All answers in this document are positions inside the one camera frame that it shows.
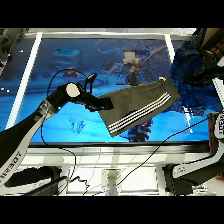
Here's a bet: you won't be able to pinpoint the green shorts with white stripes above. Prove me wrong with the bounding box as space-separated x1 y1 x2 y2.
97 76 181 139

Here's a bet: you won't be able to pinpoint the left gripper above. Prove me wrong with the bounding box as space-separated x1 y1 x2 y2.
82 93 114 113

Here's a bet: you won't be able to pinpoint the brown garment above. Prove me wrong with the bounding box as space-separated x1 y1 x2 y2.
207 112 218 148

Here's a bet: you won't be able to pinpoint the black cable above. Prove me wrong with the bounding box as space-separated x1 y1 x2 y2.
115 115 214 188
40 67 88 174

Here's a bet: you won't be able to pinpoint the heap of clothes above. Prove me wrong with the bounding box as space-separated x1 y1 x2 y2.
186 28 224 88

